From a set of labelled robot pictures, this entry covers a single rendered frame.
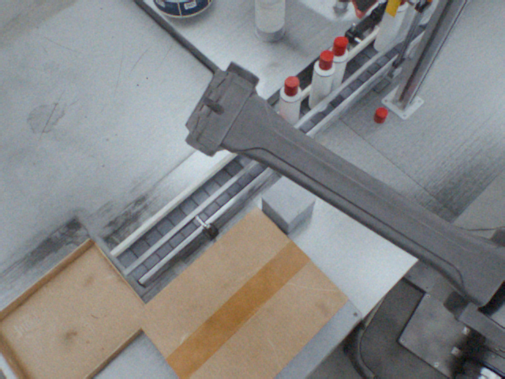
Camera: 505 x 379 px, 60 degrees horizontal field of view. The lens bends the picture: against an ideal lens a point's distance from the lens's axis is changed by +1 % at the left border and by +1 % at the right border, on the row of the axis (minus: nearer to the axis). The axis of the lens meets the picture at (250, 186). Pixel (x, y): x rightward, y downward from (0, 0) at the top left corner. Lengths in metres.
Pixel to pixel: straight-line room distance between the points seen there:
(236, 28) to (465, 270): 1.08
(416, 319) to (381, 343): 0.15
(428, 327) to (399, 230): 1.31
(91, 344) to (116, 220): 0.30
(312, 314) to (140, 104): 0.82
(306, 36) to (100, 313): 0.95
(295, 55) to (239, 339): 0.84
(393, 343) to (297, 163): 1.35
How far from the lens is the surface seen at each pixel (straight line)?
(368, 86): 1.30
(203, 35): 1.39
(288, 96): 1.03
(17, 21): 3.00
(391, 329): 1.73
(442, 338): 1.75
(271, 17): 1.29
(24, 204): 1.31
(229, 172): 1.13
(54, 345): 1.18
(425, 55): 1.16
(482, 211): 2.24
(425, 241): 0.46
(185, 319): 0.80
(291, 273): 0.80
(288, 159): 0.42
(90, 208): 1.23
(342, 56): 1.12
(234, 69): 0.51
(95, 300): 1.15
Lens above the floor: 1.90
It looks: 67 degrees down
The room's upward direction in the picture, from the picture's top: 5 degrees counter-clockwise
